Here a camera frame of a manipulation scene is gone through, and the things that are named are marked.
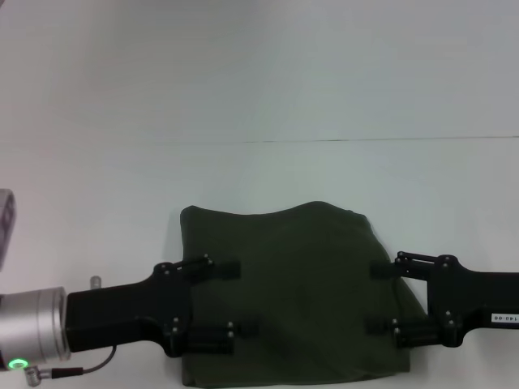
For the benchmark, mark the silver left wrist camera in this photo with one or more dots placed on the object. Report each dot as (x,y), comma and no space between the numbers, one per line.
(7,227)

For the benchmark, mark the dark green shirt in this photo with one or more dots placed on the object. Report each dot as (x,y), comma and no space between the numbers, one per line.
(300,283)

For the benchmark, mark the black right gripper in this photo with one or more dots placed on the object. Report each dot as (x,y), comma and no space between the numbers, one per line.
(474,300)

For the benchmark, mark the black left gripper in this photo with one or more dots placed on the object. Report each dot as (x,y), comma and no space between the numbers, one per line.
(121,312)

